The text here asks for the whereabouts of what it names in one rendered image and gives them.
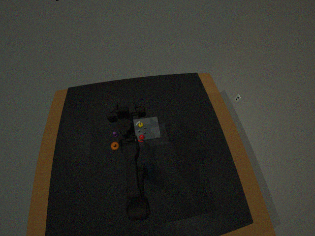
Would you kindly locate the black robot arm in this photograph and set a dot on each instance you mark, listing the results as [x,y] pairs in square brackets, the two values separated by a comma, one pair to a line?
[138,208]

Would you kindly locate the orange gear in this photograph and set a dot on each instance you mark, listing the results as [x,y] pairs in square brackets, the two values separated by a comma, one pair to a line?
[114,146]

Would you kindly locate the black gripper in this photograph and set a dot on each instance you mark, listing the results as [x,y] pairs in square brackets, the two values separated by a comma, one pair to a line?
[140,111]

